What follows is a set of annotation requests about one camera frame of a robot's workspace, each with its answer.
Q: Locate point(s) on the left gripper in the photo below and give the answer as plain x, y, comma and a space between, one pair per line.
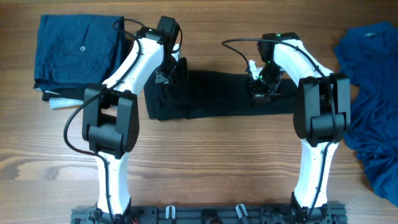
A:
181, 74

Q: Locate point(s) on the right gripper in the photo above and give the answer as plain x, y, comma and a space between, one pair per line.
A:
262, 96

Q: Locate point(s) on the black polo shirt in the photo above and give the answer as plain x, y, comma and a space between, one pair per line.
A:
206, 93

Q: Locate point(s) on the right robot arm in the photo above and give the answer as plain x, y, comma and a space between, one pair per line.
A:
320, 118

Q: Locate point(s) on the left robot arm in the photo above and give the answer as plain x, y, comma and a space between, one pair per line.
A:
111, 118

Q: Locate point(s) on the folded blue shorts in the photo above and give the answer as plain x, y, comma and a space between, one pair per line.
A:
78, 49

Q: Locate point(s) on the blue polo shirt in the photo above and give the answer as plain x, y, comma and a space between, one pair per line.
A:
368, 56

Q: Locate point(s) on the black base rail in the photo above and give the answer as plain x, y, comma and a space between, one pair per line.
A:
271, 213

